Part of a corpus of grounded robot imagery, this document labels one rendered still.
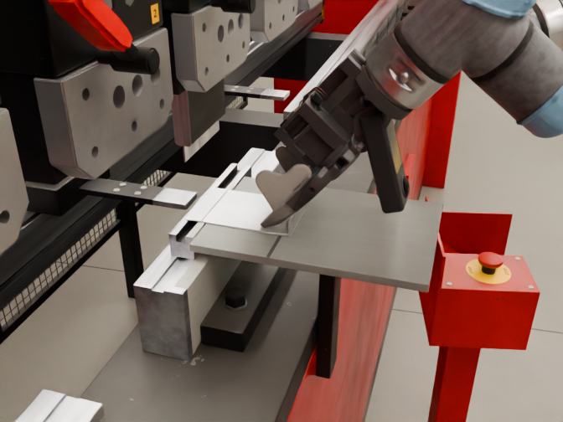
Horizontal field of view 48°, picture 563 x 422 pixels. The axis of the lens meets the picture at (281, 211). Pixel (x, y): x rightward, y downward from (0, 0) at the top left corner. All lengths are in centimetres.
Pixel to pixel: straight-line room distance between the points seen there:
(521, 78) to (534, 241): 218
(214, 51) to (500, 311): 66
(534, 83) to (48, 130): 43
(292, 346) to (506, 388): 136
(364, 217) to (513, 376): 140
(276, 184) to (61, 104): 32
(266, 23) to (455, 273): 52
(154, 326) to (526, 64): 47
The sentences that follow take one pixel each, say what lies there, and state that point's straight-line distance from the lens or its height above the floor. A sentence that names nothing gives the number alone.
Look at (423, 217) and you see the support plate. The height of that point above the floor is 100.
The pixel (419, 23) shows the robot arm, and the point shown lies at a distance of 62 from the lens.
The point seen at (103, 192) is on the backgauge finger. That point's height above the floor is 100.
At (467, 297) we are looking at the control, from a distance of 105.
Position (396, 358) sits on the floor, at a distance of 207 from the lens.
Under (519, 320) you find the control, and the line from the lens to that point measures 110.
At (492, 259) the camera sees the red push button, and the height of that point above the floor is 81.
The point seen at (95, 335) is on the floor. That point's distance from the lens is 220.
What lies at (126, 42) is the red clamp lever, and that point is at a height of 127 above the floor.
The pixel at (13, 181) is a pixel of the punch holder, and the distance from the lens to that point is 40.
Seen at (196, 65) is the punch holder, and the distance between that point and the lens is 60.
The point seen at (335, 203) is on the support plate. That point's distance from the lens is 79.
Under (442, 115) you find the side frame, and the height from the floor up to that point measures 37.
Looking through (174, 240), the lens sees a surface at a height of 99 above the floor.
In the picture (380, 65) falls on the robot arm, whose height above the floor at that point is 120.
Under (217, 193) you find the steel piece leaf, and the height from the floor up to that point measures 100.
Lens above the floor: 137
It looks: 29 degrees down
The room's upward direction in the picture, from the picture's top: straight up
